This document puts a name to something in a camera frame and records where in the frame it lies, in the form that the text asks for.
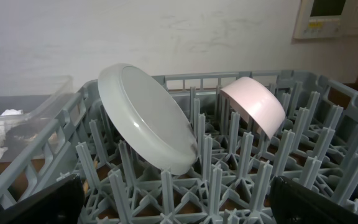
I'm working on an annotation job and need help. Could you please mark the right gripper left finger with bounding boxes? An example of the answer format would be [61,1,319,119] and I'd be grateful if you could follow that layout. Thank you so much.
[0,174,85,224]

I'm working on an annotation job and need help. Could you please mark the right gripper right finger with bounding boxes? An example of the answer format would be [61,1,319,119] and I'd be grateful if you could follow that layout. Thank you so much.
[268,176,358,224]

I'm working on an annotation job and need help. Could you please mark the white bowl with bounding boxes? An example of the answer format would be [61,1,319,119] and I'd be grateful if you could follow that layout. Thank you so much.
[220,77,285,140]

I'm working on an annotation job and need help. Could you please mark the grey plate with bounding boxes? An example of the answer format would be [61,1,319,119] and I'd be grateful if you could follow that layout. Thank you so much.
[98,63,197,175]

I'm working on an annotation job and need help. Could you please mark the grey dishwasher rack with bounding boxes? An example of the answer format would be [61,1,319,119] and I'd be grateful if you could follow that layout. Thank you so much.
[0,70,358,223]

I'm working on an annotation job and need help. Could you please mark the clear plastic bin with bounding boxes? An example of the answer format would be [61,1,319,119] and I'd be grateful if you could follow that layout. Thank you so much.
[0,75,73,162]

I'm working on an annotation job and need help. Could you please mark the white wall control panel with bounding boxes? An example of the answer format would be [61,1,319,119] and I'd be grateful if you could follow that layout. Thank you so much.
[293,0,358,39]

